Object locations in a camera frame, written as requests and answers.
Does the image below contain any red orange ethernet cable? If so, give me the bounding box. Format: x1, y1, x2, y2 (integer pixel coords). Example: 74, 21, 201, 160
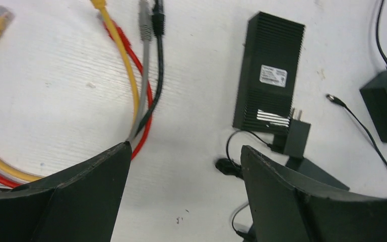
0, 5, 154, 189

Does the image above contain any thin black plug cable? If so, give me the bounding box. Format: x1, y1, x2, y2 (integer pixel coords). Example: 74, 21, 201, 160
326, 94, 387, 196

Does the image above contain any black bundled adapter cable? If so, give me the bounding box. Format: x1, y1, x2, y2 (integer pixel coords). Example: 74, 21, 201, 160
215, 130, 274, 242

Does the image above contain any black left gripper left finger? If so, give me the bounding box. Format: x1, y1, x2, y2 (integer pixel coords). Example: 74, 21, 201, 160
0, 142, 132, 241

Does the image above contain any small black labelled switch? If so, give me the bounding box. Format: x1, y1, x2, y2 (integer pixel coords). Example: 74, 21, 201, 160
232, 12, 305, 134

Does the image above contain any black adapter mains cord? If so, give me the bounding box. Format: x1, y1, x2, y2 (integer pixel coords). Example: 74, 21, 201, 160
375, 0, 387, 77

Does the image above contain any black ethernet cable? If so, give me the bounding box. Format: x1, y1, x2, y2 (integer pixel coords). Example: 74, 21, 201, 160
135, 0, 166, 136

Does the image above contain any large black network switch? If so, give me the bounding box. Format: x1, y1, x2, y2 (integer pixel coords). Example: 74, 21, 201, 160
285, 156, 350, 191

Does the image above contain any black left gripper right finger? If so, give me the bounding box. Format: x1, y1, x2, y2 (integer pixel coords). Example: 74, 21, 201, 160
240, 145, 387, 241

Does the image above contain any small black wall adapter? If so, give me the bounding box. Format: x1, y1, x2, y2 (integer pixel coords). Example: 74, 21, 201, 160
271, 109, 311, 159

